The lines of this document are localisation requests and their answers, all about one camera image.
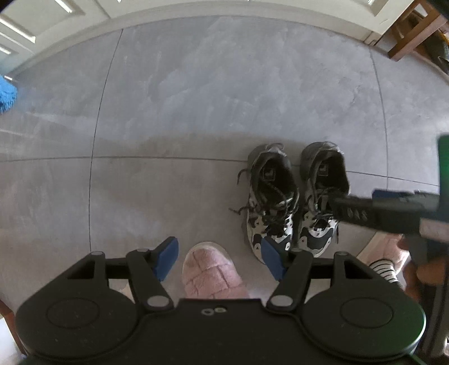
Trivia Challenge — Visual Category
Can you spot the black silver sneaker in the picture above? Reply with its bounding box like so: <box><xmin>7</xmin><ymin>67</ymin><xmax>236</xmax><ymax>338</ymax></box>
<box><xmin>233</xmin><ymin>143</ymin><xmax>299</xmax><ymax>262</ymax></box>
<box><xmin>297</xmin><ymin>142</ymin><xmax>350</xmax><ymax>257</ymax></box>

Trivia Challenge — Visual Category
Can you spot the person right hand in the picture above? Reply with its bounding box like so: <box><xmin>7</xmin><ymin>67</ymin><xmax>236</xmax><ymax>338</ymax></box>
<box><xmin>404</xmin><ymin>255</ymin><xmax>448</xmax><ymax>302</ymax></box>

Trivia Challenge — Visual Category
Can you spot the worn pink fluffy slipper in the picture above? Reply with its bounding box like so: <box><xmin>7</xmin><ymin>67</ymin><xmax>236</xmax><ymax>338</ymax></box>
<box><xmin>357</xmin><ymin>232</ymin><xmax>409</xmax><ymax>283</ymax></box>
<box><xmin>182</xmin><ymin>242</ymin><xmax>250</xmax><ymax>300</ymax></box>

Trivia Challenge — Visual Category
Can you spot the brown wooden shoe rack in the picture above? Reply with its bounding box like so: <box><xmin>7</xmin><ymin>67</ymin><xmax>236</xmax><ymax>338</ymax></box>
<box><xmin>387</xmin><ymin>1</ymin><xmax>448</xmax><ymax>74</ymax></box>

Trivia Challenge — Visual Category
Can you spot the blue object by door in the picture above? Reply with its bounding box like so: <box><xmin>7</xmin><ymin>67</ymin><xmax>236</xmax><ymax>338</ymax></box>
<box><xmin>0</xmin><ymin>76</ymin><xmax>17</xmax><ymax>113</ymax></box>

